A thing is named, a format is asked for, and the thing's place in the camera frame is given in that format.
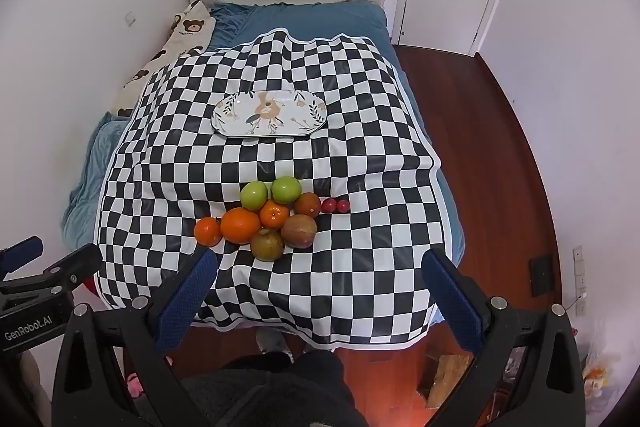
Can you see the cream animal print pillow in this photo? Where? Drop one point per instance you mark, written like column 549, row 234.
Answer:
column 192, row 27

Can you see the clear plastic bag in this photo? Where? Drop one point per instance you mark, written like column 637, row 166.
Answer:
column 597, row 377

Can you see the person's dark clothed body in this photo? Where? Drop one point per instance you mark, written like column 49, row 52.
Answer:
column 270, row 392

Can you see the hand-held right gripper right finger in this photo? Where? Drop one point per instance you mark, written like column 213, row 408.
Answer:
column 452, row 302

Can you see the greenish orange tangerine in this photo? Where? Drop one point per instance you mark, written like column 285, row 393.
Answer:
column 266, row 244

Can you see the black wall panel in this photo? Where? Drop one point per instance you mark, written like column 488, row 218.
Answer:
column 541, row 275

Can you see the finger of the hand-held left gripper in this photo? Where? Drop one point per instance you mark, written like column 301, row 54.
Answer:
column 75, row 264
column 24, row 250

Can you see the green apple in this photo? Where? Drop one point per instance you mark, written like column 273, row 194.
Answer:
column 286, row 189
column 254, row 194

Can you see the grey slipper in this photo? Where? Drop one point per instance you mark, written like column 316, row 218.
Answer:
column 272, row 342

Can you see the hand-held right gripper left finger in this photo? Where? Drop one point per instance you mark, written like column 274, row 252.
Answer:
column 185, row 302

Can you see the blue bed sheet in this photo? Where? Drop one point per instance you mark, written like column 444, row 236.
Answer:
column 325, row 19

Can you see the white wall outlet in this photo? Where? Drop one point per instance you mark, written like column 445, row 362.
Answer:
column 131, row 18

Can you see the medium orange tangerine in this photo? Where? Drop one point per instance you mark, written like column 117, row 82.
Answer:
column 274, row 213

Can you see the black white checkered cloth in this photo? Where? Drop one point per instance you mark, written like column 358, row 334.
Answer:
column 350, row 157

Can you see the small orange tangerine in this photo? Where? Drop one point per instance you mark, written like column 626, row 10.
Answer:
column 207, row 231

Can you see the floral oval plate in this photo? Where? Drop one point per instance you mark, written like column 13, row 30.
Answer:
column 235, row 117

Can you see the red cherry tomato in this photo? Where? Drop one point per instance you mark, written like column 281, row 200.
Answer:
column 343, row 205
column 328, row 205

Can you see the cardboard box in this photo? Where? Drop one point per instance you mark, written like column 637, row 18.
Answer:
column 445, row 377

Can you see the brown round fruit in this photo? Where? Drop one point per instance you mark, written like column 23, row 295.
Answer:
column 306, row 205
column 299, row 231

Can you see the large orange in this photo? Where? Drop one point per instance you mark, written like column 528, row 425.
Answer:
column 240, row 225

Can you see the white wall socket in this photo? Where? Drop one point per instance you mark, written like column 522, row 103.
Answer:
column 580, row 281
column 581, row 305
column 577, row 253

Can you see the pink toy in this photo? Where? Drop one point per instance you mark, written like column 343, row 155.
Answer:
column 134, row 384

